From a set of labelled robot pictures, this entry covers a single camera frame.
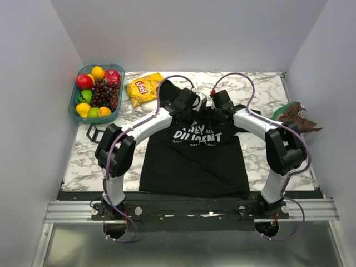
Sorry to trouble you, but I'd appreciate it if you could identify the purple grapes bunch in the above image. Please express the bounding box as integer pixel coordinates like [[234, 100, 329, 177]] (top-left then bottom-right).
[[90, 80, 120, 112]]

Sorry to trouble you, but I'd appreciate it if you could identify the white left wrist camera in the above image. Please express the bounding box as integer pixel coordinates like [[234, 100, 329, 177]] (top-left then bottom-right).
[[192, 92, 207, 111]]

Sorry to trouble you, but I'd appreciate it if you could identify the green watermelon toy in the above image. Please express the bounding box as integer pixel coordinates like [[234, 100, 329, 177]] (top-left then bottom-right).
[[78, 90, 93, 105]]

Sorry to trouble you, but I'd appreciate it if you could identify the yellow chips bag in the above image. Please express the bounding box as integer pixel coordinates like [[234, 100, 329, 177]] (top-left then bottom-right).
[[125, 72, 164, 108]]

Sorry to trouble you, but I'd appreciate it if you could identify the red dragon fruit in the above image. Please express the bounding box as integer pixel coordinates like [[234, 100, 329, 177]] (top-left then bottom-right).
[[103, 69, 121, 85]]

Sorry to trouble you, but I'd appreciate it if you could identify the black printed t-shirt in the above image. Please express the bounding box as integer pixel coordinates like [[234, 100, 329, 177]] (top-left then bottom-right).
[[139, 79, 262, 199]]

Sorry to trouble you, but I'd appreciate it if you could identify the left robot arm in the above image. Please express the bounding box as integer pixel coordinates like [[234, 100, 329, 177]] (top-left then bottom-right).
[[95, 88, 207, 220]]

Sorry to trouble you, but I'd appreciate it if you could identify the aluminium frame rail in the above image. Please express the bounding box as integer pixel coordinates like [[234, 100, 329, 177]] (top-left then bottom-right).
[[44, 199, 340, 224]]

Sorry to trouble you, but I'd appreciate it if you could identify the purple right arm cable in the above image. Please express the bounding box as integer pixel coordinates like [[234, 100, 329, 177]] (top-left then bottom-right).
[[211, 72, 311, 241]]

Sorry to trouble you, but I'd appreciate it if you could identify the teal plastic fruit basket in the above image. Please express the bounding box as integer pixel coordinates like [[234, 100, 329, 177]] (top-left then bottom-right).
[[68, 64, 125, 124]]

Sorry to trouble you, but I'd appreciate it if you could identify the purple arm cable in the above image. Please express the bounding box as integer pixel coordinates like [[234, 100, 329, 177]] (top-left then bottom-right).
[[211, 72, 311, 241], [102, 75, 195, 243]]

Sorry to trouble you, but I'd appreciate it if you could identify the orange fruit bottom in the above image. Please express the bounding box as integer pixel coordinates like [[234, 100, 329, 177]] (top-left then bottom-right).
[[97, 106, 112, 117]]

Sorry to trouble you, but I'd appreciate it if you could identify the orange fruit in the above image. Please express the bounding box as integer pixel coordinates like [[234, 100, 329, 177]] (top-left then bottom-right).
[[97, 106, 112, 117], [91, 66, 105, 80]]

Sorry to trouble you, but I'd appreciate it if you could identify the green lime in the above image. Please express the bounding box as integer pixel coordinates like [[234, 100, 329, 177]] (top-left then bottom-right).
[[87, 107, 99, 118]]

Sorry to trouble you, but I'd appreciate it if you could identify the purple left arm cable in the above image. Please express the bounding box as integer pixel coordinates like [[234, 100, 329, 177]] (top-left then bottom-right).
[[102, 75, 195, 243]]

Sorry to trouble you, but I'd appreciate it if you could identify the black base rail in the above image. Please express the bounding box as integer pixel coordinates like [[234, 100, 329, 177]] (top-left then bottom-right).
[[55, 191, 323, 233]]

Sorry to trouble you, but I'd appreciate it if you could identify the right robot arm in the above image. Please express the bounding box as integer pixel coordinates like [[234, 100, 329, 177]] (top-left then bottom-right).
[[211, 90, 307, 218]]

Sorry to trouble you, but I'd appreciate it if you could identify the orange fruit top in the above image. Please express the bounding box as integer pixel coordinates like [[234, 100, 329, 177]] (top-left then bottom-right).
[[91, 66, 105, 80]]

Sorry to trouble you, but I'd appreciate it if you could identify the black brooch stand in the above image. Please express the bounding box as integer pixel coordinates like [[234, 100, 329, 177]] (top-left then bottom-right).
[[86, 123, 105, 144]]

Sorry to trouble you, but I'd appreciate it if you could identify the red apple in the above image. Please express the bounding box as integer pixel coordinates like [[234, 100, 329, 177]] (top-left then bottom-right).
[[76, 74, 93, 90]]

